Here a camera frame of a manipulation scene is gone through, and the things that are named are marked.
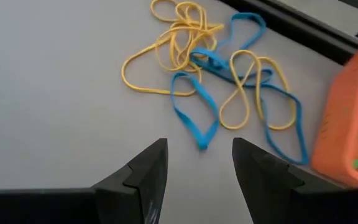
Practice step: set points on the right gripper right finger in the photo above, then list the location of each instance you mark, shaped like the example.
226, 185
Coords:
266, 186

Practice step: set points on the blue rubber band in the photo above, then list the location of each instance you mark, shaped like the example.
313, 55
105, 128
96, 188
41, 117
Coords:
210, 59
202, 141
301, 140

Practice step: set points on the orange plastic basket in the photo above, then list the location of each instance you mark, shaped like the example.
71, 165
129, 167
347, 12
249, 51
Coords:
337, 124

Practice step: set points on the yellow rubber band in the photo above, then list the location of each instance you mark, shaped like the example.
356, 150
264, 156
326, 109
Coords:
242, 87
197, 29

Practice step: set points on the grey table mat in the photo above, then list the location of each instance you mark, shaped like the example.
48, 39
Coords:
57, 93

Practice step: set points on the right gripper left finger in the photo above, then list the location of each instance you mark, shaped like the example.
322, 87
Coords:
145, 189

